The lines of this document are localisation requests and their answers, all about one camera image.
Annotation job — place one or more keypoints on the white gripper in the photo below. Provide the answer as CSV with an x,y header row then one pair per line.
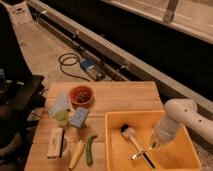
x,y
165,131

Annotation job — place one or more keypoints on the silver metal fork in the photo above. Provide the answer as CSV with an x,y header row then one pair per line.
x,y
142,153

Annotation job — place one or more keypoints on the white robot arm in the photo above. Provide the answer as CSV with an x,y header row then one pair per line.
x,y
179,112

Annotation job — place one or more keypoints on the green toy cucumber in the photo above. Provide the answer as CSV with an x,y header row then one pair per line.
x,y
89,157

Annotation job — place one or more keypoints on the blue sponge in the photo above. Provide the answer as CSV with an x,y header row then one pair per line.
x,y
79,117

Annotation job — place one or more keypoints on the orange bowl with dark contents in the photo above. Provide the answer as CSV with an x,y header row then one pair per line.
x,y
81,96

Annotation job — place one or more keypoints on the blue and grey device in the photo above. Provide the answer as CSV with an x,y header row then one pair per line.
x,y
93,70

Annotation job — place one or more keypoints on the green plastic cup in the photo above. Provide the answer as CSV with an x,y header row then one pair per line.
x,y
62,118

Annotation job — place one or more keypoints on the white box with black stripe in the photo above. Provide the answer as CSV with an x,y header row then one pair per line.
x,y
55,143

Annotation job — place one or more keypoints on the clear plastic bag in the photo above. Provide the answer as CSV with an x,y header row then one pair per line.
x,y
61,104

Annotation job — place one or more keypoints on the black chair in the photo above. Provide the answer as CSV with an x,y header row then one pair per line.
x,y
20,90

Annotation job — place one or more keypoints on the white box on floor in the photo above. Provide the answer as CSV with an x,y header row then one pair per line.
x,y
20,13

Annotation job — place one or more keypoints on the dish brush white black handle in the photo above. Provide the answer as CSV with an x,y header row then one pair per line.
x,y
129,133

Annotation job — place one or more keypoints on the metal floor rail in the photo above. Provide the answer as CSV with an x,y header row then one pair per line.
x,y
166,85

